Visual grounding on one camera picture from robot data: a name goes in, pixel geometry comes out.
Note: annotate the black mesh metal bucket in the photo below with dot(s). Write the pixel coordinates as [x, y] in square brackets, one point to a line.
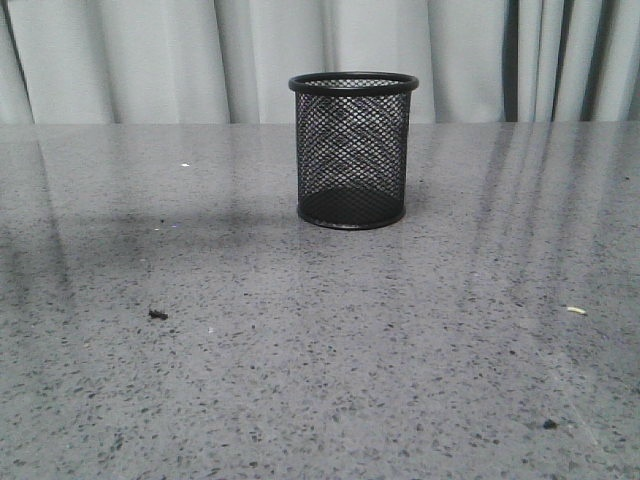
[351, 147]

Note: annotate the black debris crumb right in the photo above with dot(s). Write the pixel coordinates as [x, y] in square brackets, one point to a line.
[549, 424]

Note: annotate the black debris crumb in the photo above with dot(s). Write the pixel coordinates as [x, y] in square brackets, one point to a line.
[157, 314]
[549, 424]

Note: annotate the grey pleated curtain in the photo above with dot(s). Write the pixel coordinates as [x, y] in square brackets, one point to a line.
[101, 62]

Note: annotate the black debris crumb left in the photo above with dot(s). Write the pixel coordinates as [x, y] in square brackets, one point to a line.
[157, 314]

